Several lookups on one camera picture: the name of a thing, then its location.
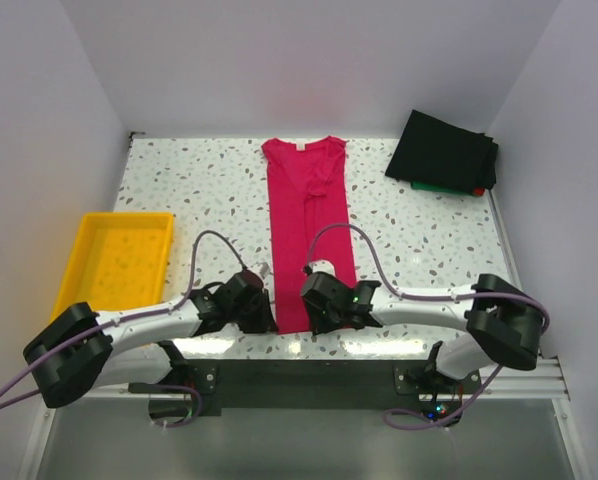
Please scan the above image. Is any magenta t shirt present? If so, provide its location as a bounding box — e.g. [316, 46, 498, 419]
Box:
[262, 136, 349, 334]

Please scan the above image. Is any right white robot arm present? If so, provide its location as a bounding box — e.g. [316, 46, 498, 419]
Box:
[301, 271, 548, 386]

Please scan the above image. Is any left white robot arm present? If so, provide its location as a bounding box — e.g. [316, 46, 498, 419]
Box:
[23, 269, 278, 409]

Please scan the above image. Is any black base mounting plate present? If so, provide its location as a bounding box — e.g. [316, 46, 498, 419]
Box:
[128, 357, 480, 426]

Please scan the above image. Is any yellow plastic tray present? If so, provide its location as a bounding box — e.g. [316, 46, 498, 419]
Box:
[50, 212, 174, 319]

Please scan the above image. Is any folded green t shirt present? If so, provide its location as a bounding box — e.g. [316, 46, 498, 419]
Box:
[410, 182, 473, 195]

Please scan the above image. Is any folded black t shirt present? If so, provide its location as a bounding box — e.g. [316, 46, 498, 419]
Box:
[385, 110, 499, 192]

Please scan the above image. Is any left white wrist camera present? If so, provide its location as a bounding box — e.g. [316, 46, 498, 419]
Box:
[256, 262, 272, 279]

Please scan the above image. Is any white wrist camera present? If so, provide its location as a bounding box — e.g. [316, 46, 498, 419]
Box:
[307, 259, 336, 276]
[256, 262, 272, 279]

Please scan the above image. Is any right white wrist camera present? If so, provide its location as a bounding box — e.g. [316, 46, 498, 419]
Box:
[307, 259, 336, 276]

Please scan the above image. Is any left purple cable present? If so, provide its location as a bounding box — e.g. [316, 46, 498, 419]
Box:
[0, 230, 253, 429]

